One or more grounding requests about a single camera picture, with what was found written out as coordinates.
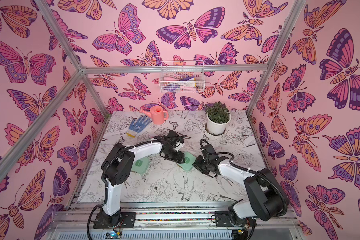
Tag green clipper case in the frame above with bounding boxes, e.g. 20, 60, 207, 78
131, 157, 150, 175

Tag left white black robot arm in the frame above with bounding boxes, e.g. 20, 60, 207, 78
94, 130, 189, 228

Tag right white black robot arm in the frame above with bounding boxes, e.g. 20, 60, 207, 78
193, 139, 290, 226

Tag pink watering can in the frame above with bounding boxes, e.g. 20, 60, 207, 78
139, 106, 169, 125

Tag blue garden glove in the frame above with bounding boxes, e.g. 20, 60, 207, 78
126, 115, 152, 138

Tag potted green plant white pot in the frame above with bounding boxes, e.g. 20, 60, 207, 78
206, 102, 231, 136

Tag white wire wall basket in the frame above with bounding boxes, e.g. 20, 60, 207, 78
158, 60, 206, 94

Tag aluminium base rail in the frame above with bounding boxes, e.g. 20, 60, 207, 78
46, 202, 306, 240

